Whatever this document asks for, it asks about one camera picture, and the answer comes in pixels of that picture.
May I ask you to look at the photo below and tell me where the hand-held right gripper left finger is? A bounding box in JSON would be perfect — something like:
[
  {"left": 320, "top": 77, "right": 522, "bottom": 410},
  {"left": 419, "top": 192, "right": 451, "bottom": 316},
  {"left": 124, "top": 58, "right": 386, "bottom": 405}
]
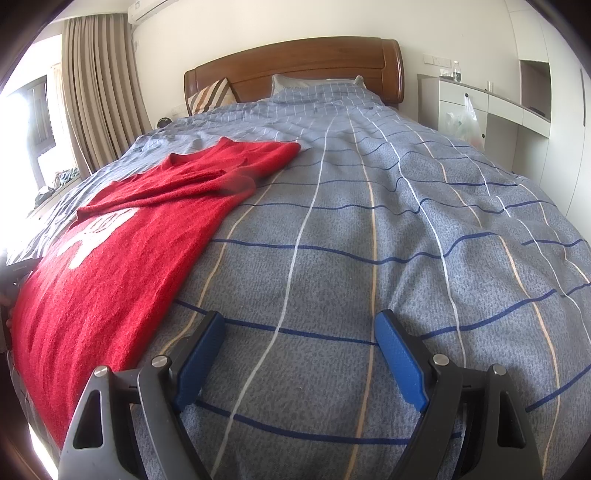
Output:
[{"left": 58, "top": 310, "right": 227, "bottom": 480}]

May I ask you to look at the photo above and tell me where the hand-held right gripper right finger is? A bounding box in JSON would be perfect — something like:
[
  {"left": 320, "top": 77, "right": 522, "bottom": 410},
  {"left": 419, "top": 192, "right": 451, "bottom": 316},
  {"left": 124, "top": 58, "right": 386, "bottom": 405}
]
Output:
[{"left": 374, "top": 309, "right": 546, "bottom": 480}]

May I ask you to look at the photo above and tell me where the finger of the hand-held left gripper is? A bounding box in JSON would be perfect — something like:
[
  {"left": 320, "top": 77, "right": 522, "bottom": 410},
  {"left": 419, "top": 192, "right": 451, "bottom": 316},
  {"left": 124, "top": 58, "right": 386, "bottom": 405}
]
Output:
[{"left": 2, "top": 258, "right": 40, "bottom": 289}]

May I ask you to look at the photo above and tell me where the red knit sweater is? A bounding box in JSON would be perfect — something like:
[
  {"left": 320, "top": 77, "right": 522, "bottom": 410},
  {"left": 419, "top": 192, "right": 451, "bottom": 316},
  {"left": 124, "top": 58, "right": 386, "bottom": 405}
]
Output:
[{"left": 10, "top": 137, "right": 302, "bottom": 450}]

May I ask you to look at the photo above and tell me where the pile of clothes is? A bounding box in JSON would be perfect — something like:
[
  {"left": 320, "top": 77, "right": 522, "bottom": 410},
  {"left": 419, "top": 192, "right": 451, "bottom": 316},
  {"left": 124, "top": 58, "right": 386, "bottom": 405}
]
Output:
[{"left": 34, "top": 168, "right": 79, "bottom": 204}]

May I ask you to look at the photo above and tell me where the blue plaid duvet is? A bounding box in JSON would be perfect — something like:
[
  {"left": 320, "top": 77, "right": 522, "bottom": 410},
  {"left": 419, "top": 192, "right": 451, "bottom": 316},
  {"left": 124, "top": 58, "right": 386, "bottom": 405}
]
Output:
[{"left": 9, "top": 80, "right": 591, "bottom": 480}]

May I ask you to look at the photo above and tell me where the window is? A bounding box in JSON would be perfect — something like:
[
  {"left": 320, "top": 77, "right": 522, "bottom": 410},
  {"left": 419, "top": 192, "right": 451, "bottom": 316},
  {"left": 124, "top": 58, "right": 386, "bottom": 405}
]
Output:
[{"left": 0, "top": 76, "right": 62, "bottom": 195}]

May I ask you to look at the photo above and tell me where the beige curtain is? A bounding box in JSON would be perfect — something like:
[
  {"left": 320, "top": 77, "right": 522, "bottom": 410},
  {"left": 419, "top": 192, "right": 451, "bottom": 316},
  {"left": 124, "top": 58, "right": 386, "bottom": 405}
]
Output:
[{"left": 61, "top": 17, "right": 151, "bottom": 178}]

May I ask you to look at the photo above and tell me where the clear plastic bag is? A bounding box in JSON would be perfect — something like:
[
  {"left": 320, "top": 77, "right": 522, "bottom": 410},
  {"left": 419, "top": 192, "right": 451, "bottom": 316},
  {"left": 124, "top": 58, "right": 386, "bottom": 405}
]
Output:
[{"left": 443, "top": 95, "right": 485, "bottom": 149}]

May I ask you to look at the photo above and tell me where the striped pillow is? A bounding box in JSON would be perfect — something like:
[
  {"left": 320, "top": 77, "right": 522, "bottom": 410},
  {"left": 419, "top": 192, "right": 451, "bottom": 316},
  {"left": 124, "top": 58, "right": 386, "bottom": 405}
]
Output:
[{"left": 189, "top": 78, "right": 238, "bottom": 115}]

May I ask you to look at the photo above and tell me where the white desk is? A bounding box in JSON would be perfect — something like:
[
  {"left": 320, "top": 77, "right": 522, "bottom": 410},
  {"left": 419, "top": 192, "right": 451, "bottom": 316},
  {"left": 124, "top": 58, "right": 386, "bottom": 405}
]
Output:
[{"left": 418, "top": 74, "right": 552, "bottom": 153}]

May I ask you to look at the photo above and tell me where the grey pillow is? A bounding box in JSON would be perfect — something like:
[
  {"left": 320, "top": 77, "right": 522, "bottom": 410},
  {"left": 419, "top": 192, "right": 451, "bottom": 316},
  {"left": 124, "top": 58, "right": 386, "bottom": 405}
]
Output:
[{"left": 270, "top": 74, "right": 365, "bottom": 103}]

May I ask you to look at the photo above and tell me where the white air conditioner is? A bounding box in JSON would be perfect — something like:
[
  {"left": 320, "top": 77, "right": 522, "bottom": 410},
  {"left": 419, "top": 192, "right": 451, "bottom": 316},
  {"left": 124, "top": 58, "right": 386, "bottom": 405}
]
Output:
[{"left": 127, "top": 0, "right": 183, "bottom": 24}]

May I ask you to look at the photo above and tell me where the wooden headboard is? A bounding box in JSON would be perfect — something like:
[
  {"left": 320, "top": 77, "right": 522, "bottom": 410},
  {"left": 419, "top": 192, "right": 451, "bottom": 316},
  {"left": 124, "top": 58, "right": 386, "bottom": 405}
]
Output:
[{"left": 184, "top": 38, "right": 406, "bottom": 116}]

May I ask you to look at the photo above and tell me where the white wardrobe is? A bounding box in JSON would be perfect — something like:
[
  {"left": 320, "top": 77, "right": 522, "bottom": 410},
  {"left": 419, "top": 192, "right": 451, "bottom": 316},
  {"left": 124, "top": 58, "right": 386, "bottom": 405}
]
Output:
[{"left": 505, "top": 0, "right": 591, "bottom": 222}]

